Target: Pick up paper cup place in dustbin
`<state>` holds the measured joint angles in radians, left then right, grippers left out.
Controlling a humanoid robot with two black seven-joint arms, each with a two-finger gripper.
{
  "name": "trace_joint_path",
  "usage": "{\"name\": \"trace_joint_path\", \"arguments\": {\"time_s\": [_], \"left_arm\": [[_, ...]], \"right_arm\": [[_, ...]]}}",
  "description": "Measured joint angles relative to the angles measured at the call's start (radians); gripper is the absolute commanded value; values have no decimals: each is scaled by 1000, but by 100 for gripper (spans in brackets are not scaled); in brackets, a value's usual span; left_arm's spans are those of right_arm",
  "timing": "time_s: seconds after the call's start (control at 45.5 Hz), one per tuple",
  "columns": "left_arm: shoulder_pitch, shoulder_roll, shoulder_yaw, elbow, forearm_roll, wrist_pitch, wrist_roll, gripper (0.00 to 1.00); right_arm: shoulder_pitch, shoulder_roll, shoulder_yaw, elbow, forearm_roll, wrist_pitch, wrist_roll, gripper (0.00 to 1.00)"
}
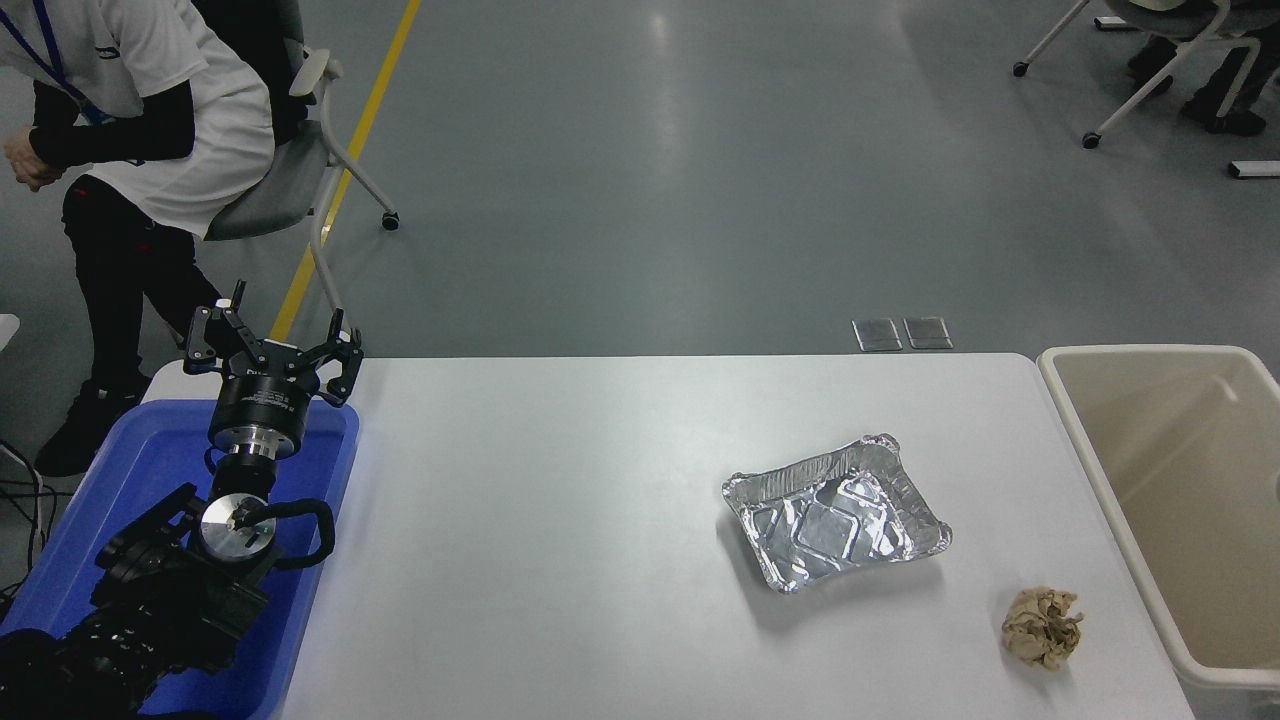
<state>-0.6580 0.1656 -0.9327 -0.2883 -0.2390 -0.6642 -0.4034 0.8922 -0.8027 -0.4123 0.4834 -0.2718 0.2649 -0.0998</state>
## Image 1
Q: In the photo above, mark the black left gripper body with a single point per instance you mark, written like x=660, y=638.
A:
x=262, y=400

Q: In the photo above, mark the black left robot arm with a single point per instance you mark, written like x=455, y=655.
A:
x=170, y=590

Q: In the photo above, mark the person's forearm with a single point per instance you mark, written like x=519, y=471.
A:
x=120, y=130

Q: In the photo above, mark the person's hand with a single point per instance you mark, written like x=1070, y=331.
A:
x=30, y=165

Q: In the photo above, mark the blue plastic tray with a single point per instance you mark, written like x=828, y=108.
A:
x=130, y=450

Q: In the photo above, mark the grey white wheeled chair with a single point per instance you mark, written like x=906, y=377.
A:
x=270, y=190

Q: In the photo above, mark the white object at edge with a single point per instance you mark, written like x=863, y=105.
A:
x=6, y=330

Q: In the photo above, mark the seated person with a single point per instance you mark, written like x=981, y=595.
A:
x=200, y=130

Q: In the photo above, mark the silver foil tray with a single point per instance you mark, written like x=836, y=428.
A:
x=835, y=515

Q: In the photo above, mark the metal floor plate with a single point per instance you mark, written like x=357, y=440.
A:
x=876, y=335
x=927, y=333

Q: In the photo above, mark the crumpled tan paper ball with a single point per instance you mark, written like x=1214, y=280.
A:
x=1040, y=628

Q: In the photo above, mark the large pale plastic bin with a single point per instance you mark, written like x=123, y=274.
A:
x=1180, y=480

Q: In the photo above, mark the short white floor bar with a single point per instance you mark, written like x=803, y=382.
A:
x=1117, y=24

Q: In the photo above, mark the white framed wheeled chair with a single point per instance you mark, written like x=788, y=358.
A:
x=1180, y=25

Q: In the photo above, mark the person with dark trousers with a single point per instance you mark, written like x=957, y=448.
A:
x=1230, y=85

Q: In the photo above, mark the long white floor bar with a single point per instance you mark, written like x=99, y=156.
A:
x=1255, y=169

